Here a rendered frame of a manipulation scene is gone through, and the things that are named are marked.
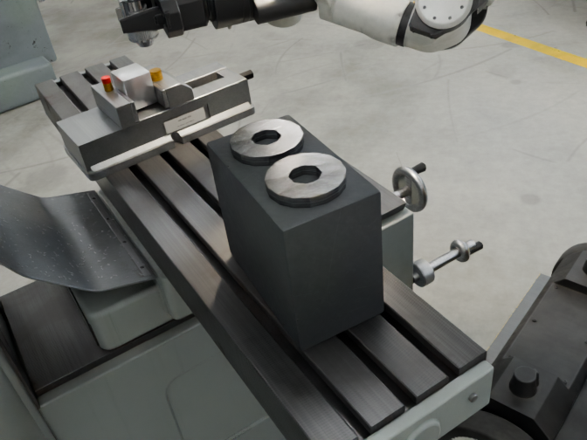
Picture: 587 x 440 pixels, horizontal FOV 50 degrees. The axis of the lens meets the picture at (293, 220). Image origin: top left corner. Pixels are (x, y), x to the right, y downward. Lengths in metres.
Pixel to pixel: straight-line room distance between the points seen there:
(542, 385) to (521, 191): 1.57
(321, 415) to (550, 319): 0.72
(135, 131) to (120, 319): 0.34
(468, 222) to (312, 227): 1.87
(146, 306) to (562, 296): 0.82
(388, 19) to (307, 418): 0.57
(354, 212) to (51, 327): 0.69
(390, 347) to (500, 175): 2.06
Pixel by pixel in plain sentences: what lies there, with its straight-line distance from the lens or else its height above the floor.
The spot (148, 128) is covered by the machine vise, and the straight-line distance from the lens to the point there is 1.17.
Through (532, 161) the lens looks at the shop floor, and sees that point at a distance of 2.87.
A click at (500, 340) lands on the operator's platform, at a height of 0.40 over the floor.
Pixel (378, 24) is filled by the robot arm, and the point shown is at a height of 1.19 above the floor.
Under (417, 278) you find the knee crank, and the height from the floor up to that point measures 0.54.
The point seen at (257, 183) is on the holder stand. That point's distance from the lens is 0.71.
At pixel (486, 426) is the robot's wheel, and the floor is 0.60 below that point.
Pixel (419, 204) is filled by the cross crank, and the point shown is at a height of 0.65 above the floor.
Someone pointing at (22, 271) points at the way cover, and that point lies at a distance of 0.96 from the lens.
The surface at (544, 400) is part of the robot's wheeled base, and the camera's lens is 1.18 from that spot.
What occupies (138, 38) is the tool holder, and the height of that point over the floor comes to 1.21.
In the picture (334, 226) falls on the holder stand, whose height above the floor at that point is 1.13.
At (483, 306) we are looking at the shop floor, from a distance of 2.16.
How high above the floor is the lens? 1.54
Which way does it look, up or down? 37 degrees down
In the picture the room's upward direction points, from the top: 8 degrees counter-clockwise
